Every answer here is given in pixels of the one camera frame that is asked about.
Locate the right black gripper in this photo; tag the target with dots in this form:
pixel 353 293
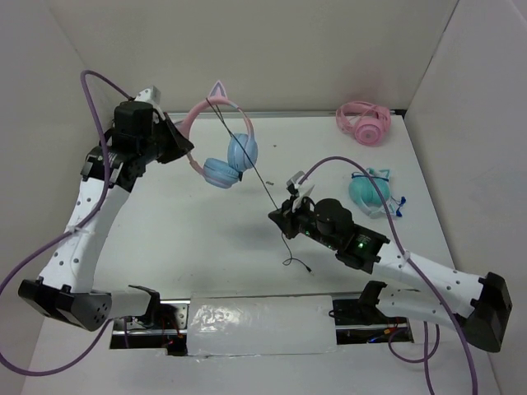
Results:
pixel 285 216

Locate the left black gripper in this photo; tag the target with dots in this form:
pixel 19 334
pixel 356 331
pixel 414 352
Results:
pixel 179 145

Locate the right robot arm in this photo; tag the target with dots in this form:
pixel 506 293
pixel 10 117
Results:
pixel 405 284

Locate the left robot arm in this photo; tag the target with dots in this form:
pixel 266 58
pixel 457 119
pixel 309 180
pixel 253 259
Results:
pixel 64 288

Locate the pink round headphones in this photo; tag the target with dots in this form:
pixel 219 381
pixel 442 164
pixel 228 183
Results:
pixel 367 123

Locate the shiny foil sheet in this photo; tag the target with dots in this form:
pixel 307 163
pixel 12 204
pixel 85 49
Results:
pixel 264 326

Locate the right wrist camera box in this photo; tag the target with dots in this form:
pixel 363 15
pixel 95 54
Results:
pixel 299 187

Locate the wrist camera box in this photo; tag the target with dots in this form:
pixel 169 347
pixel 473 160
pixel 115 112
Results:
pixel 150 94
pixel 299 187

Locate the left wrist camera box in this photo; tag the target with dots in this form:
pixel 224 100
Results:
pixel 150 94

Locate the aluminium frame rail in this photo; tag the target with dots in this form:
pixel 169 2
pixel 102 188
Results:
pixel 177 117

